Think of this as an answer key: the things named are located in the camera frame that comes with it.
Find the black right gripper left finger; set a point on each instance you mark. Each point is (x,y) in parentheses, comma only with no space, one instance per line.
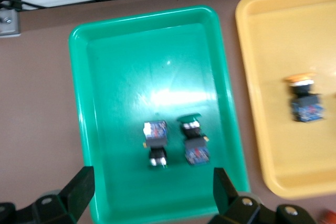
(76,195)

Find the green plastic tray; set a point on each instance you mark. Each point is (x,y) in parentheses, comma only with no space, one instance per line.
(131,51)

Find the yellow plastic tray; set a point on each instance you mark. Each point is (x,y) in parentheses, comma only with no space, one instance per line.
(275,37)

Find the green cap push button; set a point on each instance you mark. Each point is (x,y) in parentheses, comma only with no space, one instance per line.
(195,142)
(155,142)

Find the silver mounting bracket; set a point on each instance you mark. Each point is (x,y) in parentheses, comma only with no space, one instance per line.
(8,24)

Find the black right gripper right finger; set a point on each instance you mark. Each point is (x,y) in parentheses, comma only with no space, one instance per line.
(225,197)

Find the yellow cap push button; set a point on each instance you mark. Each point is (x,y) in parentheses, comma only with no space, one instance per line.
(305,103)

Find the orange cylinder with white print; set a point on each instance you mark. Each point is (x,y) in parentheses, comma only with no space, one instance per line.
(329,217)

